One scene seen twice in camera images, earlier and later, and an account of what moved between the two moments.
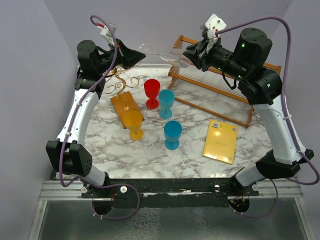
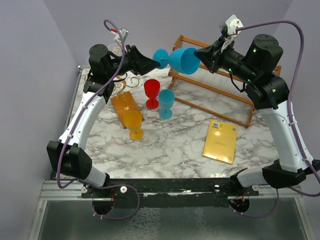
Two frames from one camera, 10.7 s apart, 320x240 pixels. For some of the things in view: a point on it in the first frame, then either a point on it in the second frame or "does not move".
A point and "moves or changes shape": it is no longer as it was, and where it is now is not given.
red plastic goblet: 152,87 does not move
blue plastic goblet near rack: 166,98 does not move
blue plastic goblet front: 172,131 -> 183,60
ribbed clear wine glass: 174,56 moves or changes shape
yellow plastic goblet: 132,120 does not move
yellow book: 220,141 does not move
